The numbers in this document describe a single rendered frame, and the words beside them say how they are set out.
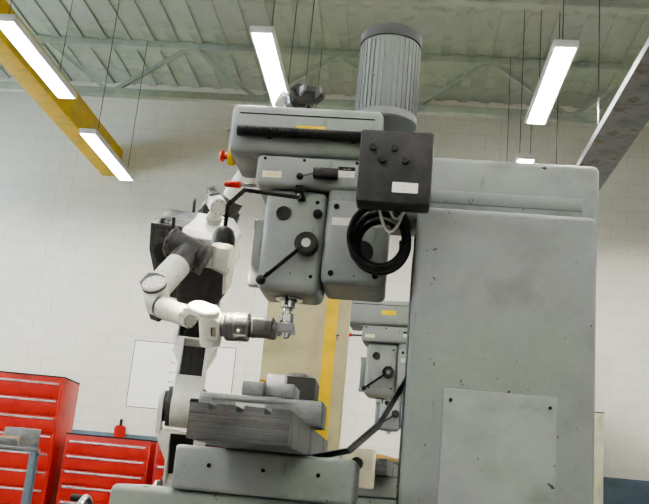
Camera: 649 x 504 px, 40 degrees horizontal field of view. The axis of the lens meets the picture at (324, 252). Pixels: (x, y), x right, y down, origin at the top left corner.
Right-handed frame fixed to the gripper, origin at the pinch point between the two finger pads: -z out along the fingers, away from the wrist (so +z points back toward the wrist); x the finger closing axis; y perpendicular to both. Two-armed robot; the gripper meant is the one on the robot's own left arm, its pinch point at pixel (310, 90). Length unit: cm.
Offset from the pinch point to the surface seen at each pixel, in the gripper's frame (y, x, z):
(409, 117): -14.3, -22.4, -37.8
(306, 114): -17.4, 9.3, -32.5
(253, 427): -107, 31, -95
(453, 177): -34, -33, -50
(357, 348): -84, -320, 820
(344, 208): -46, -3, -41
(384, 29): 13.9, -13.3, -33.2
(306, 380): -99, -7, -5
